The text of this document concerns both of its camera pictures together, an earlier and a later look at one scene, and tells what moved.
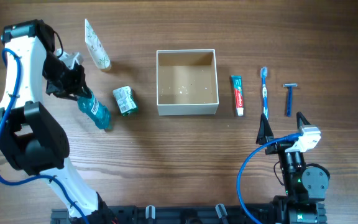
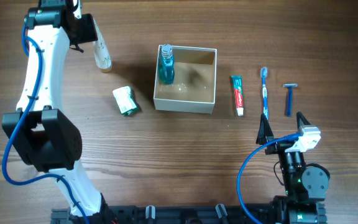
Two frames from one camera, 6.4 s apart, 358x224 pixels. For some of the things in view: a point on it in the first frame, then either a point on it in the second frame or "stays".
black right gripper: (265, 133) stays
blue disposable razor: (290, 86) stays
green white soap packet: (127, 100) stays
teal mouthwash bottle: (96, 110) → (166, 69)
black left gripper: (75, 86) → (90, 33)
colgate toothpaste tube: (237, 81) stays
